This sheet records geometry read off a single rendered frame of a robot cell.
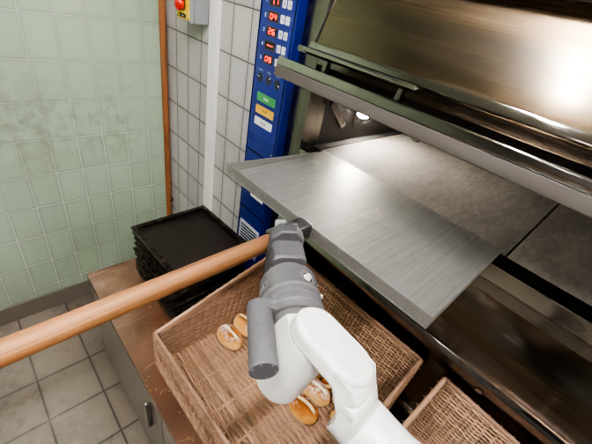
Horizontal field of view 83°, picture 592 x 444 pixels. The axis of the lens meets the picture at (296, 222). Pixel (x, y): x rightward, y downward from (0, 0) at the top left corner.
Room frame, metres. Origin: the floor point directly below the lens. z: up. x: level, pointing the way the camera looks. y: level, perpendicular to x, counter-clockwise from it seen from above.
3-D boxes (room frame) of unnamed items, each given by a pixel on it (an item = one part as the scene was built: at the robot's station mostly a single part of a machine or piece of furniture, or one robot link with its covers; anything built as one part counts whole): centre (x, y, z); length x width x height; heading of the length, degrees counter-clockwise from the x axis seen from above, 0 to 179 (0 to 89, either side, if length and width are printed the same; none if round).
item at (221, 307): (0.56, -0.04, 0.72); 0.56 x 0.49 x 0.28; 50
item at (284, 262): (0.40, -0.01, 1.20); 0.12 x 0.10 x 0.13; 15
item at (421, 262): (0.68, -0.14, 1.19); 0.55 x 0.36 x 0.03; 50
